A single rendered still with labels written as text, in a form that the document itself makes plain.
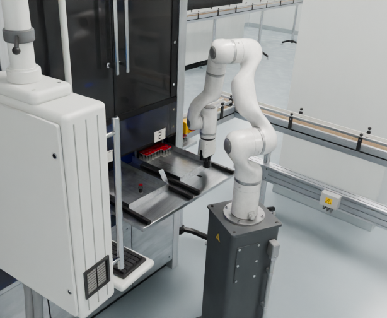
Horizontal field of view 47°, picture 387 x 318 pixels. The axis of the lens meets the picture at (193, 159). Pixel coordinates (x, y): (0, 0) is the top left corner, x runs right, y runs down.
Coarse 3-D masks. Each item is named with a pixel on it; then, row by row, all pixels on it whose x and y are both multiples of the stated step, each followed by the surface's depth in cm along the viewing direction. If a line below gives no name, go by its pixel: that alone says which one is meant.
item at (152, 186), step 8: (128, 168) 231; (136, 168) 227; (112, 176) 225; (128, 176) 225; (136, 176) 226; (144, 176) 224; (152, 176) 220; (112, 184) 218; (128, 184) 218; (136, 184) 219; (144, 184) 219; (152, 184) 219; (160, 184) 218; (168, 184) 215; (112, 192) 211; (128, 192) 211; (136, 192) 212; (144, 192) 212; (152, 192) 207; (160, 192) 212; (128, 200) 205; (136, 200) 200; (144, 200) 204
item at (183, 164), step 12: (168, 144) 255; (132, 156) 239; (168, 156) 247; (180, 156) 248; (192, 156) 246; (156, 168) 229; (168, 168) 235; (180, 168) 235; (192, 168) 236; (204, 168) 236; (180, 180) 221
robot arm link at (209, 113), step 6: (204, 108) 217; (210, 108) 217; (216, 108) 218; (204, 114) 217; (210, 114) 216; (216, 114) 219; (204, 120) 217; (210, 120) 218; (216, 120) 220; (204, 126) 218; (210, 126) 219; (216, 126) 223; (204, 132) 221; (210, 132) 221
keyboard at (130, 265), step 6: (114, 246) 184; (114, 252) 180; (126, 252) 180; (132, 252) 180; (114, 258) 177; (126, 258) 177; (132, 258) 177; (138, 258) 178; (144, 258) 179; (126, 264) 174; (132, 264) 174; (138, 264) 176; (114, 270) 172; (120, 270) 171; (126, 270) 172; (132, 270) 173; (120, 276) 170; (126, 276) 170
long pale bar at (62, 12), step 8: (64, 0) 160; (64, 8) 161; (64, 16) 162; (64, 24) 164; (64, 32) 165; (64, 40) 166; (64, 48) 167; (64, 56) 169; (64, 64) 170; (64, 72) 172
